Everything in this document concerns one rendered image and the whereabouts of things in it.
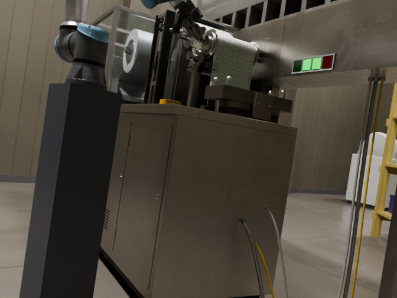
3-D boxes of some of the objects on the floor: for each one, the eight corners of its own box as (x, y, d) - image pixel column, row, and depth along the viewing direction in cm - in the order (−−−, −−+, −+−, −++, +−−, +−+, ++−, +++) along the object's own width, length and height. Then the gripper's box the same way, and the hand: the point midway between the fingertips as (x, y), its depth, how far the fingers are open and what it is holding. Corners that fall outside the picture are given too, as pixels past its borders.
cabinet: (49, 198, 374) (61, 109, 372) (114, 202, 405) (126, 120, 403) (145, 329, 154) (176, 114, 152) (270, 314, 186) (298, 136, 184)
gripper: (191, -6, 182) (216, 32, 191) (181, -1, 191) (206, 36, 199) (178, 5, 180) (204, 43, 188) (169, 9, 188) (194, 46, 197)
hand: (199, 41), depth 192 cm, fingers closed, pressing on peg
